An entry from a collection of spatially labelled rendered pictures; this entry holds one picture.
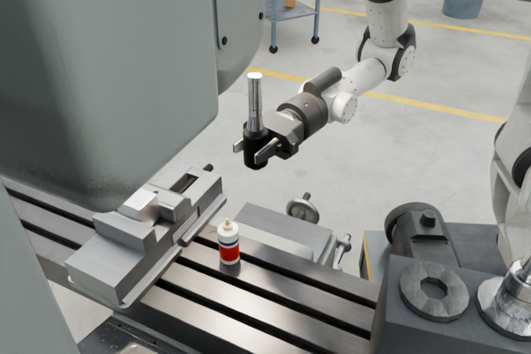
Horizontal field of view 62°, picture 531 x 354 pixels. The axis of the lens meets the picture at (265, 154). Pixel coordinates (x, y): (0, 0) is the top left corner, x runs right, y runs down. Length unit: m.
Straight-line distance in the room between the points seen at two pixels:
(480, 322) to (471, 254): 0.85
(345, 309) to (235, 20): 0.56
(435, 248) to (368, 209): 1.00
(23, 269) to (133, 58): 0.17
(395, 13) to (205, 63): 0.68
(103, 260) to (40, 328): 0.59
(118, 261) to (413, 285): 0.51
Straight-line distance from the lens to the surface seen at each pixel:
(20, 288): 0.27
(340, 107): 0.92
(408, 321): 0.63
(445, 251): 1.45
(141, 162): 0.38
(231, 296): 0.86
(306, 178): 2.55
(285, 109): 0.88
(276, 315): 0.84
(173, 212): 0.88
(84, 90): 0.32
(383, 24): 1.07
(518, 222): 1.22
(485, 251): 1.53
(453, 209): 2.54
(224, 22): 0.50
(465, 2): 5.36
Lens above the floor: 1.60
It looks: 36 degrees down
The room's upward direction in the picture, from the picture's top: straight up
